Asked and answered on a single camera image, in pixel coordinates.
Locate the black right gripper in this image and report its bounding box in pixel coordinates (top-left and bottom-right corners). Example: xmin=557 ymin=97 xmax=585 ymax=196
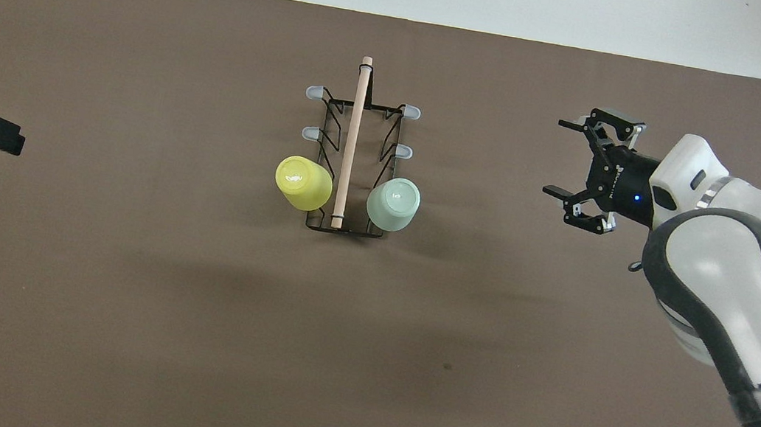
xmin=538 ymin=102 xmax=670 ymax=243

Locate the light green plastic cup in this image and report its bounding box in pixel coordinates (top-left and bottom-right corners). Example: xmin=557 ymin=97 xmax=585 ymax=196
xmin=363 ymin=173 xmax=424 ymax=236

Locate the yellow plastic cup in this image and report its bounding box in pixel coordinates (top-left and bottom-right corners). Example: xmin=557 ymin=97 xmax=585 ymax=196
xmin=271 ymin=153 xmax=337 ymax=215

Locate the brown table mat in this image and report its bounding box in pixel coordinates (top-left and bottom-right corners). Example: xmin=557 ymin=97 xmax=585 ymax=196
xmin=0 ymin=0 xmax=761 ymax=427

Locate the black wire cup rack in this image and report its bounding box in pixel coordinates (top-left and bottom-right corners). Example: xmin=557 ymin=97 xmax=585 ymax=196
xmin=285 ymin=48 xmax=429 ymax=244

